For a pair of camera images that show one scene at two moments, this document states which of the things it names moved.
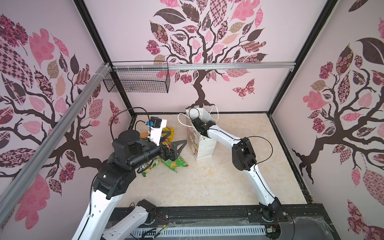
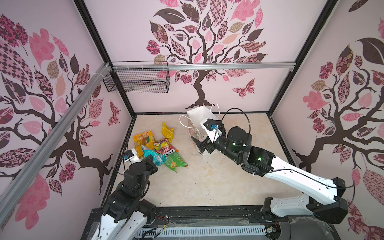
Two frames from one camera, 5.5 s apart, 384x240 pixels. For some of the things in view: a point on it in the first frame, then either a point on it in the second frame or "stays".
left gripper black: [173, 154] to [150, 164]
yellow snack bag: [170, 136] stays
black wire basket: [138, 77] stays
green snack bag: [179, 162] stays
